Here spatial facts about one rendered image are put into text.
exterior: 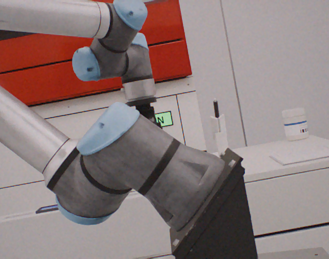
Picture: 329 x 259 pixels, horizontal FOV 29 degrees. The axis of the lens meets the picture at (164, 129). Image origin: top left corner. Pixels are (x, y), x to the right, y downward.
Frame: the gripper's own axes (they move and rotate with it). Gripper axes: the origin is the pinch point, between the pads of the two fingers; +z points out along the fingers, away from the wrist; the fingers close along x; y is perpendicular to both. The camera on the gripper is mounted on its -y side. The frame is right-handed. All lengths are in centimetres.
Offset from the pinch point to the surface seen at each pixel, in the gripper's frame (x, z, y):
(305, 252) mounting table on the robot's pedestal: -27.7, 15.8, -23.4
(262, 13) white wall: -65, -55, 207
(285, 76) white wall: -72, -18, 207
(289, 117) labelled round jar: -42, -6, 49
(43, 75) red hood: 31, -33, 53
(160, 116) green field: -3, -14, 58
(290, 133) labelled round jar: -42, -1, 49
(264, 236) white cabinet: -22.4, 16.3, -2.6
